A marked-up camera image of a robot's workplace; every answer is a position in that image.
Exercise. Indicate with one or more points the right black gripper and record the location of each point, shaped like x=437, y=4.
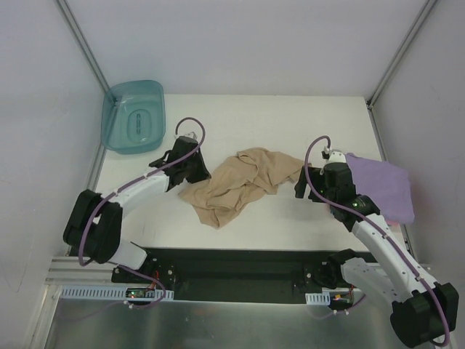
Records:
x=314, y=187

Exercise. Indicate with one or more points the left white cable duct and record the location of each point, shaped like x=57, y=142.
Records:
x=115, y=293

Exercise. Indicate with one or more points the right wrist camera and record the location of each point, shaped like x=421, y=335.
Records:
x=333, y=156

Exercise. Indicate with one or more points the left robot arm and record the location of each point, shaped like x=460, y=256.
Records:
x=95, y=225

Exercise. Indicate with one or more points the right aluminium frame post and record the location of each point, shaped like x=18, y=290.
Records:
x=409, y=38

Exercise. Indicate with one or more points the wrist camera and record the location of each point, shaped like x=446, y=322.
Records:
x=333, y=156
x=189, y=136

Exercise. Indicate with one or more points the beige t shirt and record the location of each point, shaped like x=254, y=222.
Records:
x=240, y=180

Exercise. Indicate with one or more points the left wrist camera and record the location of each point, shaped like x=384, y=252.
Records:
x=189, y=136

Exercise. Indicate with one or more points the left aluminium frame post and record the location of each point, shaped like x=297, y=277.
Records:
x=86, y=50

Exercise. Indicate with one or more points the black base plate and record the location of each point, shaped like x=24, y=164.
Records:
x=219, y=275

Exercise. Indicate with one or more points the teal plastic basin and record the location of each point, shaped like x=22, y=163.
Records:
x=133, y=117

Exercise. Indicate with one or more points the purple folded t shirt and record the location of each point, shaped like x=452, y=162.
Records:
x=388, y=187

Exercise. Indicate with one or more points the white cable duct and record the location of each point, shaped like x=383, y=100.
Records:
x=115, y=293
x=322, y=298

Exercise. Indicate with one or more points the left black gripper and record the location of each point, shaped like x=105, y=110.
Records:
x=196, y=167

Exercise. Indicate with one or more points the right white cable duct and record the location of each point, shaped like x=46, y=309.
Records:
x=322, y=298

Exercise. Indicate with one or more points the aluminium frame post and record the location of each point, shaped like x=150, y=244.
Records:
x=86, y=50
x=409, y=38

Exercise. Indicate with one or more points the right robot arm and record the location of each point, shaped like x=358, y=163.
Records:
x=420, y=309

